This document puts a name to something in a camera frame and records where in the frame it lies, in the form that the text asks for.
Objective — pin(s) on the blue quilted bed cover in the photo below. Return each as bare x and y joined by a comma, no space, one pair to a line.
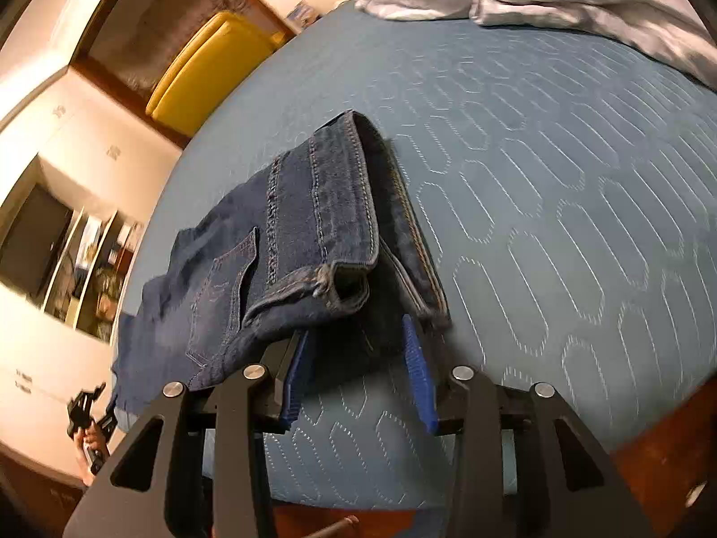
566,185

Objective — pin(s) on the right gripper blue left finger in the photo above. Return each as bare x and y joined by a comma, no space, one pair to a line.
293,377

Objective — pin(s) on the black television screen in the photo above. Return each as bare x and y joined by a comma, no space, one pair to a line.
34,242

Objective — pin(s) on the person's left hand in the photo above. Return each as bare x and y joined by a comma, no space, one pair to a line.
86,442

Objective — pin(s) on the dark blue denim jeans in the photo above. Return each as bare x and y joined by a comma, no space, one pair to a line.
326,230

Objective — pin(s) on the brown framed curtained window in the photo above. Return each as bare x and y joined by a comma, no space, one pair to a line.
129,44

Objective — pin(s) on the white shelf unit with items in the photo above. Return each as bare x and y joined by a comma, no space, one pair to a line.
92,267

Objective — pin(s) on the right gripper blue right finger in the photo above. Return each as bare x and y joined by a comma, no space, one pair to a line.
419,375

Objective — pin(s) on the yellow armchair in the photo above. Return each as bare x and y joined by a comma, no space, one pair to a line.
223,53

